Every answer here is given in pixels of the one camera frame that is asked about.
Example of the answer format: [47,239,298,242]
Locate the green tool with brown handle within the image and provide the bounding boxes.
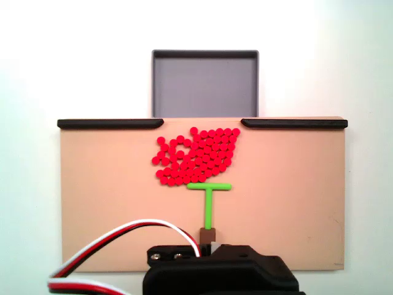
[186,183,232,243]

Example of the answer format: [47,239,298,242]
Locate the beige board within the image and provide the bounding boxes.
[57,116,348,273]

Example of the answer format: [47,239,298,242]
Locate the grey square tray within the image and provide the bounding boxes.
[151,49,260,119]

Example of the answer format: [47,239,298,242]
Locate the red white black servo cable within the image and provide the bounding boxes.
[47,218,203,295]

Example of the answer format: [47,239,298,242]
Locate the black rail strip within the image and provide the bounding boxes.
[56,119,165,130]
[241,118,349,129]

